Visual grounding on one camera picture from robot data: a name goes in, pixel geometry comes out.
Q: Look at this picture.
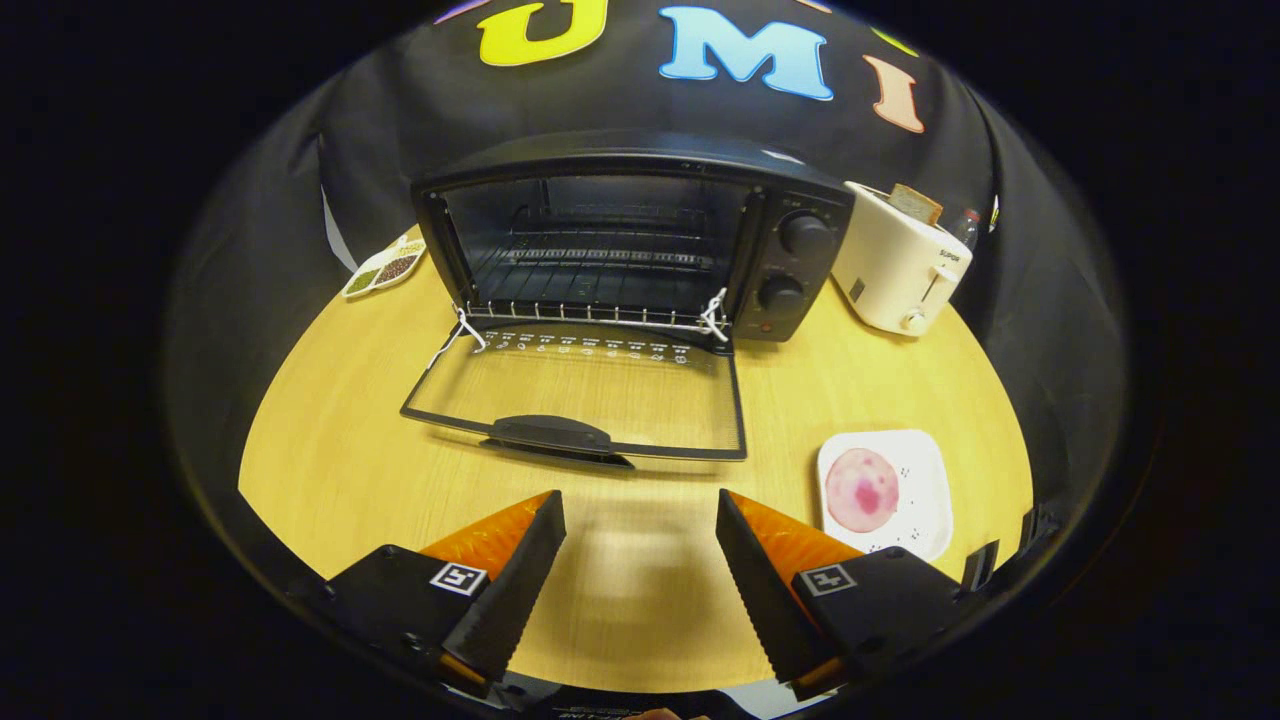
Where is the white divided bean dish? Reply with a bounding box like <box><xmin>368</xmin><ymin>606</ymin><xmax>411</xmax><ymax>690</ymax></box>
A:
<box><xmin>342</xmin><ymin>232</ymin><xmax>428</xmax><ymax>299</ymax></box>

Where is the white square plate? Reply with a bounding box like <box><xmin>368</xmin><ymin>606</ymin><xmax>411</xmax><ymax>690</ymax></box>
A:
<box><xmin>817</xmin><ymin>430</ymin><xmax>954</xmax><ymax>563</ymax></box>

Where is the white toaster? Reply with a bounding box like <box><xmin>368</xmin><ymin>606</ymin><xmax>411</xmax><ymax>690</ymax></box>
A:
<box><xmin>832</xmin><ymin>181</ymin><xmax>973</xmax><ymax>337</ymax></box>

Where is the metal oven rack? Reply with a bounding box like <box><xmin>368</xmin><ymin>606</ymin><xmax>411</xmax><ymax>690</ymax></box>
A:
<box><xmin>455</xmin><ymin>245</ymin><xmax>731</xmax><ymax>336</ymax></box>

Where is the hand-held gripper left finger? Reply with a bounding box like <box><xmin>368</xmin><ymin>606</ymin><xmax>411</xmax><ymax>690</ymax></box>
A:
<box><xmin>290</xmin><ymin>490</ymin><xmax>567</xmax><ymax>699</ymax></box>

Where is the black backdrop cloth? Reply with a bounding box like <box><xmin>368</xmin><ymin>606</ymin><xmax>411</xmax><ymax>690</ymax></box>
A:
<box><xmin>165</xmin><ymin>0</ymin><xmax>1131</xmax><ymax>501</ymax></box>

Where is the brown bread slice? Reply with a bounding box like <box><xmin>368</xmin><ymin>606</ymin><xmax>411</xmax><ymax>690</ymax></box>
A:
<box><xmin>888</xmin><ymin>183</ymin><xmax>943</xmax><ymax>226</ymax></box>

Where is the pink ham slice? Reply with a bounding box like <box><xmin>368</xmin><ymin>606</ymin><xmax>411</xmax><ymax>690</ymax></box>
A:
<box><xmin>826</xmin><ymin>448</ymin><xmax>900</xmax><ymax>533</ymax></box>

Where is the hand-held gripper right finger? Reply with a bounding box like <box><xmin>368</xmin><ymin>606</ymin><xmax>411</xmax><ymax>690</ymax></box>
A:
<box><xmin>715</xmin><ymin>488</ymin><xmax>966</xmax><ymax>703</ymax></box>

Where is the black toaster oven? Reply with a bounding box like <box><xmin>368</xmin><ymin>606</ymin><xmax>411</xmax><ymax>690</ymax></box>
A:
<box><xmin>400</xmin><ymin>130</ymin><xmax>857</xmax><ymax>471</ymax></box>

